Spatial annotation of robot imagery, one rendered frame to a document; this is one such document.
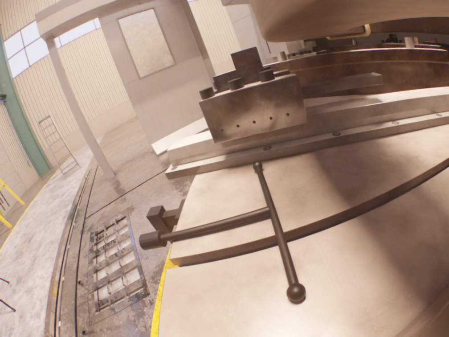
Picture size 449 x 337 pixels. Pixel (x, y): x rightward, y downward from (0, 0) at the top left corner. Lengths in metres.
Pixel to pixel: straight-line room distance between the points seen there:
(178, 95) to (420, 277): 3.04
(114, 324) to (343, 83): 1.63
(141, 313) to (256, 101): 1.11
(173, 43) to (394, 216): 3.09
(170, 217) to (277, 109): 0.66
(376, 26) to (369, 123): 2.29
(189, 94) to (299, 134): 2.31
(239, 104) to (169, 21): 2.56
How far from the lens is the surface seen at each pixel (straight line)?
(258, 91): 0.86
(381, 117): 1.13
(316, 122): 1.01
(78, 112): 3.01
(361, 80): 1.09
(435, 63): 2.00
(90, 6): 3.17
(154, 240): 0.76
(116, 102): 13.26
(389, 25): 3.54
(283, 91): 0.86
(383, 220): 0.66
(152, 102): 2.94
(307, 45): 2.93
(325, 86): 1.03
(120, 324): 1.15
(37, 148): 14.14
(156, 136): 2.97
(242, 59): 0.97
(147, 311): 1.07
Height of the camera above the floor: 0.79
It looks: 27 degrees down
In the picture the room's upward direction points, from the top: 21 degrees counter-clockwise
